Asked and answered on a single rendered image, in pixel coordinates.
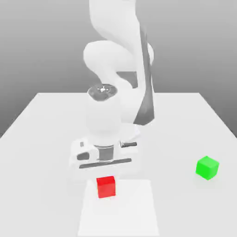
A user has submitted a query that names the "small green cube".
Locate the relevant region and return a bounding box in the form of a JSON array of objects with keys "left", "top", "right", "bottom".
[{"left": 195, "top": 156, "right": 220, "bottom": 181}]

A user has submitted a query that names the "small red cube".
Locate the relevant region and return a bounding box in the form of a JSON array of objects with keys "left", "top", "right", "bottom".
[{"left": 96, "top": 175, "right": 117, "bottom": 199}]

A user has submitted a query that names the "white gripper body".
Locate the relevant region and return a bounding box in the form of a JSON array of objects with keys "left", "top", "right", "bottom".
[{"left": 78, "top": 157, "right": 133, "bottom": 176}]

